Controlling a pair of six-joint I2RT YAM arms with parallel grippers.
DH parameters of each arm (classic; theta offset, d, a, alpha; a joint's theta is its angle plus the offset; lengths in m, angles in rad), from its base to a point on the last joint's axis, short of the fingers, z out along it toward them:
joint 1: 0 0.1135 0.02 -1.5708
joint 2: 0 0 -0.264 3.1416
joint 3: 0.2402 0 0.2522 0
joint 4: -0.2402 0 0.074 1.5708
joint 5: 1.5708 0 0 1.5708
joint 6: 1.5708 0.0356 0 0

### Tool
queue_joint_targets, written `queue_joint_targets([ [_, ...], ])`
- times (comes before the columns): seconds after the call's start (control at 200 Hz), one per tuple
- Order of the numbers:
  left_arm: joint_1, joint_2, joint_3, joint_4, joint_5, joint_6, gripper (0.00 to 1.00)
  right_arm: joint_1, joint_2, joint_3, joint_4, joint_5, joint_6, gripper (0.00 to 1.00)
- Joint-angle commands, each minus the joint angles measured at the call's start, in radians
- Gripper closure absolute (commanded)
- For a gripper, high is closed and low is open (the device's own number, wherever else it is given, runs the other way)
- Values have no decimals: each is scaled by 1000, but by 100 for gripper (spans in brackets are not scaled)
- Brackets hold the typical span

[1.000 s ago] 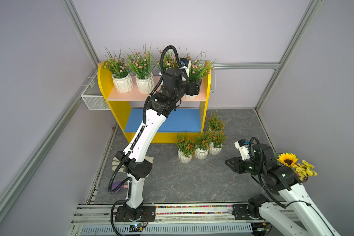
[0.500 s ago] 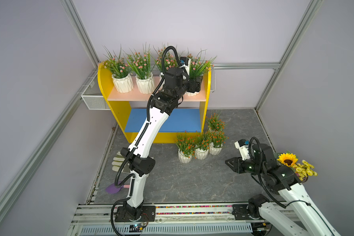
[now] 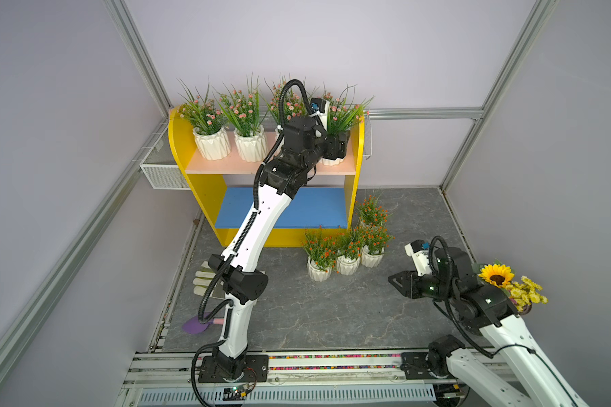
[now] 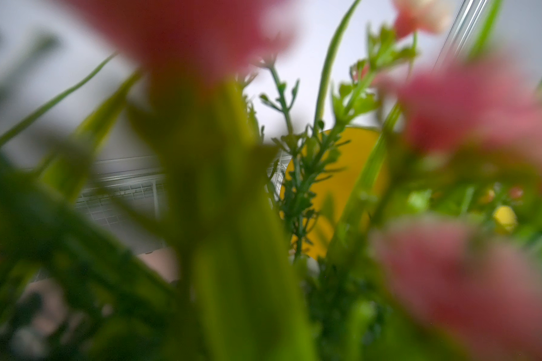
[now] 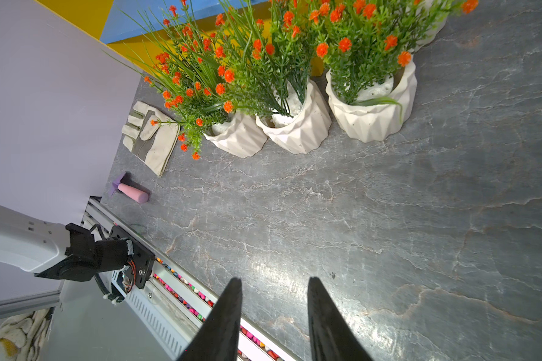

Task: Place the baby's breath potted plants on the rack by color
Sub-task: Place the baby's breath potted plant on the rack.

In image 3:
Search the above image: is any sunflower bouquet pot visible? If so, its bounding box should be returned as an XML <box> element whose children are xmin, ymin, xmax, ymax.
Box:
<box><xmin>473</xmin><ymin>260</ymin><xmax>548</xmax><ymax>315</ymax></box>

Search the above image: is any yellow rack with coloured shelves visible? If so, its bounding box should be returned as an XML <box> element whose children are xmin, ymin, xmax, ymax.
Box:
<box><xmin>168</xmin><ymin>108</ymin><xmax>365</xmax><ymax>247</ymax></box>

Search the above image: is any white mesh basket left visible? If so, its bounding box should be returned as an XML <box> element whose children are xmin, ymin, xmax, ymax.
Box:
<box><xmin>139</xmin><ymin>120</ymin><xmax>210</xmax><ymax>190</ymax></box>

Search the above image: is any beige garden glove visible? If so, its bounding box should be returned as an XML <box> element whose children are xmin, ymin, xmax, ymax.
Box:
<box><xmin>193</xmin><ymin>261</ymin><xmax>224</xmax><ymax>299</ymax></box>

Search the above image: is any orange flower pot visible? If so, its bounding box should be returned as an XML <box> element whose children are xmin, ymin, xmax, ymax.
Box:
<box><xmin>303</xmin><ymin>229</ymin><xmax>338</xmax><ymax>283</ymax></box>
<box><xmin>358</xmin><ymin>195</ymin><xmax>390</xmax><ymax>227</ymax></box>
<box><xmin>360</xmin><ymin>227</ymin><xmax>394</xmax><ymax>268</ymax></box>
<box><xmin>335</xmin><ymin>229</ymin><xmax>363</xmax><ymax>276</ymax></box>

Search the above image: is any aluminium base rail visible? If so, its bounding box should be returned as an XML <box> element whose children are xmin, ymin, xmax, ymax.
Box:
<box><xmin>115</xmin><ymin>349</ymin><xmax>485</xmax><ymax>406</ymax></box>

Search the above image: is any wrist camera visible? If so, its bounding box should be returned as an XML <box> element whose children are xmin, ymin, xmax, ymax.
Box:
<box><xmin>310</xmin><ymin>98</ymin><xmax>330</xmax><ymax>131</ymax></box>
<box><xmin>405</xmin><ymin>239</ymin><xmax>432</xmax><ymax>276</ymax></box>

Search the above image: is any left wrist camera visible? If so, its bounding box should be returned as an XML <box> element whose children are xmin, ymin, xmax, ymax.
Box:
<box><xmin>310</xmin><ymin>98</ymin><xmax>330</xmax><ymax>131</ymax></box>

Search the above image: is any pink flower pot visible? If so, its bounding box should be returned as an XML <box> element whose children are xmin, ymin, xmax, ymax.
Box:
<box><xmin>321</xmin><ymin>85</ymin><xmax>373</xmax><ymax>166</ymax></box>
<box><xmin>218</xmin><ymin>76</ymin><xmax>268</xmax><ymax>163</ymax></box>
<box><xmin>266</xmin><ymin>76</ymin><xmax>307</xmax><ymax>128</ymax></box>
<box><xmin>178</xmin><ymin>80</ymin><xmax>231</xmax><ymax>161</ymax></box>

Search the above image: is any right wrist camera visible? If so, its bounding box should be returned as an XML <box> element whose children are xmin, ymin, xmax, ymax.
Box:
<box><xmin>405</xmin><ymin>239</ymin><xmax>432</xmax><ymax>276</ymax></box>

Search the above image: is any purple pink garden trowel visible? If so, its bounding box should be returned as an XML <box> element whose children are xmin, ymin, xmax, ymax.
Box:
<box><xmin>182</xmin><ymin>316</ymin><xmax>224</xmax><ymax>335</ymax></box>

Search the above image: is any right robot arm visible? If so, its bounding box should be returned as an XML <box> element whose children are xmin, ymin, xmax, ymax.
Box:
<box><xmin>388</xmin><ymin>236</ymin><xmax>586</xmax><ymax>406</ymax></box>

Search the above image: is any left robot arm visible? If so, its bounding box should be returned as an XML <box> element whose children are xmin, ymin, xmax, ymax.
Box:
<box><xmin>198</xmin><ymin>79</ymin><xmax>339</xmax><ymax>381</ymax></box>

